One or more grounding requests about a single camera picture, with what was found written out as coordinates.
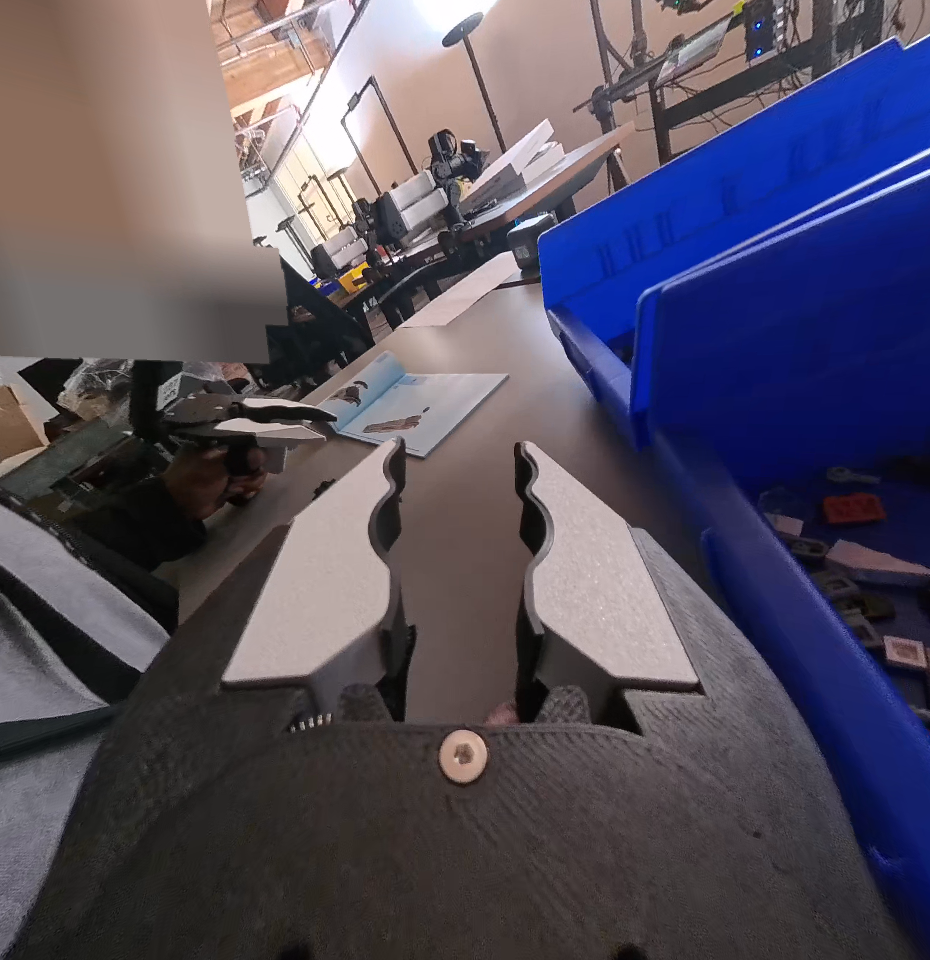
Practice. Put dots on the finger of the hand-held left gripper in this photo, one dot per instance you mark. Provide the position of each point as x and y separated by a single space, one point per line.
285 409
277 433

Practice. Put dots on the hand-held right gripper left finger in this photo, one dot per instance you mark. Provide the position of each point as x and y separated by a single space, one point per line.
315 600

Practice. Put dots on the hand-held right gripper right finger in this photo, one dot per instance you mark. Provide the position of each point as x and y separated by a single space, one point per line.
607 600

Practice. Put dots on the grey red brick model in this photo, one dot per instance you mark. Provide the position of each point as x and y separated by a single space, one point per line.
324 487

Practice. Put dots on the brick instruction booklet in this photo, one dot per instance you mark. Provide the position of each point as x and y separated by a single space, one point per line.
435 405

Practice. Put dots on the pile of small bricks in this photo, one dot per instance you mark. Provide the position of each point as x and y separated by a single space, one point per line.
877 570

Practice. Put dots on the person's left forearm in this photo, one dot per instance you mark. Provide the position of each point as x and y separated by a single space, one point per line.
142 525

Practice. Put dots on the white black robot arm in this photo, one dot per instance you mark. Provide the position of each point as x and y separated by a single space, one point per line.
416 202
337 251

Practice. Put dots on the grey desk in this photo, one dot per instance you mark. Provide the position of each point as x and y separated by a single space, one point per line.
465 420

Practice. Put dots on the wooden robot desk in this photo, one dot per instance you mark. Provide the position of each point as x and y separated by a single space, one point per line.
555 180

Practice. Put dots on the black office chair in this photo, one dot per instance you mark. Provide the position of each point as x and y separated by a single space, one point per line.
322 330

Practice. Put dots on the plastic wrapped bundle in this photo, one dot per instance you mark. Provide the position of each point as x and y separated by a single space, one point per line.
97 386

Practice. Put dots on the yellow bin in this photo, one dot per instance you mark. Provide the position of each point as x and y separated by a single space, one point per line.
352 281

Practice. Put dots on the cardboard box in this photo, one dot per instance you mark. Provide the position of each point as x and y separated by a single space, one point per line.
11 424

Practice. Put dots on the white paper sheet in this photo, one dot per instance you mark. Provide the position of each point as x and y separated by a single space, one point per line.
457 296

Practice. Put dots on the stack of white flat boxes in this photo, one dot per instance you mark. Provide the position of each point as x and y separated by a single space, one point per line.
510 169

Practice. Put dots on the black floor lamp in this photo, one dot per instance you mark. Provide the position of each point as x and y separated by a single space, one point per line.
465 16

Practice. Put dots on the black metal rack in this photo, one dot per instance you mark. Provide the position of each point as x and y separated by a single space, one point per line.
735 90

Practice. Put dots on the black frame stand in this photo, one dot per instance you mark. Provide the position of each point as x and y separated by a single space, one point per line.
360 96

